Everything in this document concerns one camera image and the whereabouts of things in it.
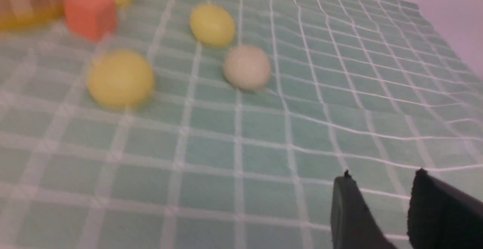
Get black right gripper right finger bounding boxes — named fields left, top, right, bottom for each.
left=408, top=169, right=483, bottom=249

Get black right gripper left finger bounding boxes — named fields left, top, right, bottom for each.
left=331, top=170, right=396, bottom=249

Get white bun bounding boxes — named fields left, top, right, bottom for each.
left=222, top=45, right=272, bottom=92

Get green checkered tablecloth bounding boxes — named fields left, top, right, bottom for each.
left=0, top=0, right=482, bottom=249

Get orange cube block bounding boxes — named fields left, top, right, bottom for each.
left=64, top=0, right=118, bottom=42

